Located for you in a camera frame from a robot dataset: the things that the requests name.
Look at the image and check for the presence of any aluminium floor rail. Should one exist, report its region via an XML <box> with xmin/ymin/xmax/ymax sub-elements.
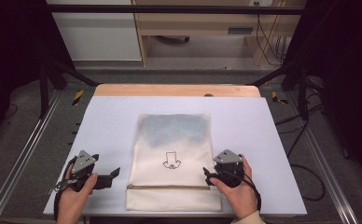
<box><xmin>285</xmin><ymin>92</ymin><xmax>359</xmax><ymax>224</ymax></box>
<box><xmin>0</xmin><ymin>90</ymin><xmax>63</xmax><ymax>224</ymax></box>

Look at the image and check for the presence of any white cabinet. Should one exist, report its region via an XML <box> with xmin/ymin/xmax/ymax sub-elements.
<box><xmin>46</xmin><ymin>0</ymin><xmax>143</xmax><ymax>62</ymax></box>

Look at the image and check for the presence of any person's left hand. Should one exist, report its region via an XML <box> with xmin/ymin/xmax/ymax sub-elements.
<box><xmin>56</xmin><ymin>163</ymin><xmax>99</xmax><ymax>224</ymax></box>

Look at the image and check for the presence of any yellow black tape piece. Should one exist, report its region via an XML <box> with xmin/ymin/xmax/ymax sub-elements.
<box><xmin>72</xmin><ymin>90</ymin><xmax>85</xmax><ymax>106</ymax></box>
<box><xmin>271</xmin><ymin>91</ymin><xmax>289</xmax><ymax>105</ymax></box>

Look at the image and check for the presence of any cream mesh laundry bag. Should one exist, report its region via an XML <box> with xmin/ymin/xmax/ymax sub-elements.
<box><xmin>125</xmin><ymin>112</ymin><xmax>223</xmax><ymax>212</ymax></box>

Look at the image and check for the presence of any black metal frame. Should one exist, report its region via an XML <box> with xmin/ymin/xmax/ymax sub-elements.
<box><xmin>38</xmin><ymin>4</ymin><xmax>312</xmax><ymax>121</ymax></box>

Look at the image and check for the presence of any person's right hand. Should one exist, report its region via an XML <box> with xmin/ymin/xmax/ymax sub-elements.
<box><xmin>209</xmin><ymin>155</ymin><xmax>259</xmax><ymax>220</ymax></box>

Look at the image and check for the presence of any white table mat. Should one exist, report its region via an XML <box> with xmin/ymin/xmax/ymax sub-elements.
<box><xmin>43</xmin><ymin>95</ymin><xmax>308</xmax><ymax>217</ymax></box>

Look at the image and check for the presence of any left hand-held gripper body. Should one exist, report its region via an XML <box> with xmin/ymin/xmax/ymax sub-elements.
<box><xmin>64</xmin><ymin>149</ymin><xmax>114</xmax><ymax>192</ymax></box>

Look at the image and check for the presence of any black floor cable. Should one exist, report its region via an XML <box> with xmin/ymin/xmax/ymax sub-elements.
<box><xmin>274</xmin><ymin>103</ymin><xmax>327</xmax><ymax>203</ymax></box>

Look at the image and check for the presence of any light wooden desk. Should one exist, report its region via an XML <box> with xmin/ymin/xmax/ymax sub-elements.
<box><xmin>131</xmin><ymin>0</ymin><xmax>308</xmax><ymax>67</ymax></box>

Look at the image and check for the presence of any black curtain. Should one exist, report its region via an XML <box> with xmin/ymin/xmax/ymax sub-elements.
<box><xmin>282</xmin><ymin>0</ymin><xmax>362</xmax><ymax>189</ymax></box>
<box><xmin>0</xmin><ymin>0</ymin><xmax>75</xmax><ymax>151</ymax></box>

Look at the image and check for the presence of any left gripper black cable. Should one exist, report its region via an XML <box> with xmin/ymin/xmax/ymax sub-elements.
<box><xmin>53</xmin><ymin>156</ymin><xmax>78</xmax><ymax>221</ymax></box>

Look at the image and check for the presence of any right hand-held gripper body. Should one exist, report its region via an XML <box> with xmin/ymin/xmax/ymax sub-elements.
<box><xmin>213</xmin><ymin>148</ymin><xmax>245</xmax><ymax>189</ymax></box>

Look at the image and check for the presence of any wooden table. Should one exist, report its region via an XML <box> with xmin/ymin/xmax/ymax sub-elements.
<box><xmin>93</xmin><ymin>83</ymin><xmax>261</xmax><ymax>98</ymax></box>

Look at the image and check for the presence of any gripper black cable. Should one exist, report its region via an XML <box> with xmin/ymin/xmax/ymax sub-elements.
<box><xmin>53</xmin><ymin>156</ymin><xmax>78</xmax><ymax>221</ymax></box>
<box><xmin>230</xmin><ymin>170</ymin><xmax>262</xmax><ymax>213</ymax></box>

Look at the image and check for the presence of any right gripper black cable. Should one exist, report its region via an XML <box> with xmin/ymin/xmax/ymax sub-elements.
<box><xmin>230</xmin><ymin>170</ymin><xmax>262</xmax><ymax>213</ymax></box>

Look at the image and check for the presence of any bundle of black wall cables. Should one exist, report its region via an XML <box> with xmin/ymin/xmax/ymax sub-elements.
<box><xmin>254</xmin><ymin>1</ymin><xmax>288</xmax><ymax>66</ymax></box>

